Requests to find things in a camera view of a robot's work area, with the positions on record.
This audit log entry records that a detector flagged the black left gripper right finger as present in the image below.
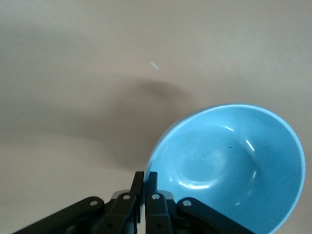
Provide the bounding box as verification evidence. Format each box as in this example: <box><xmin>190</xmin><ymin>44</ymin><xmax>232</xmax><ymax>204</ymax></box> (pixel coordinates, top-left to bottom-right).
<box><xmin>145</xmin><ymin>171</ymin><xmax>256</xmax><ymax>234</ymax></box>

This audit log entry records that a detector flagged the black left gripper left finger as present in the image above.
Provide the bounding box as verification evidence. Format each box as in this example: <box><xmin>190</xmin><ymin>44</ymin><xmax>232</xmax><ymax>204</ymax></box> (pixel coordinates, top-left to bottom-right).
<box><xmin>14</xmin><ymin>171</ymin><xmax>145</xmax><ymax>234</ymax></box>

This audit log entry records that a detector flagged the blue ceramic bowl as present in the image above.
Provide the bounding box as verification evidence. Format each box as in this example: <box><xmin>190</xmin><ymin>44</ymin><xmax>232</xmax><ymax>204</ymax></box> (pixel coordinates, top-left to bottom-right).
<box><xmin>143</xmin><ymin>104</ymin><xmax>307</xmax><ymax>234</ymax></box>

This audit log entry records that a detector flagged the brown table cover sheet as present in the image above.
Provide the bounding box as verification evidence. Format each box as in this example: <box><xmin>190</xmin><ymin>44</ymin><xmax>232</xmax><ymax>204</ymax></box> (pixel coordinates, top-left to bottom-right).
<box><xmin>0</xmin><ymin>0</ymin><xmax>312</xmax><ymax>234</ymax></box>

